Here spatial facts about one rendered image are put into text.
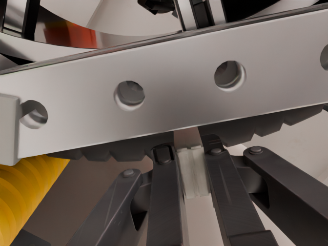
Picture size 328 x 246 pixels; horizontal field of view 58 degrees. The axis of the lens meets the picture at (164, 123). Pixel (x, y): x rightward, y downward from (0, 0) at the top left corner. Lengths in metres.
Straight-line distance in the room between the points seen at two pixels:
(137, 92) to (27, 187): 0.13
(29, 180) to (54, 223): 0.79
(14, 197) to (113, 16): 3.42
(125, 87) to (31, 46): 0.08
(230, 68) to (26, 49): 0.14
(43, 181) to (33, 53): 0.11
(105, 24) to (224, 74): 3.48
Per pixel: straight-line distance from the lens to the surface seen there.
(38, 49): 0.23
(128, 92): 0.17
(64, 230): 1.04
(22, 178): 0.26
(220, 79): 0.17
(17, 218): 0.24
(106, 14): 3.63
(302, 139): 4.25
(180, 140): 0.17
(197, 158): 0.16
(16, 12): 0.26
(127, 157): 0.24
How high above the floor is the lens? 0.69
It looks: 16 degrees down
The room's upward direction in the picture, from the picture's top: 35 degrees clockwise
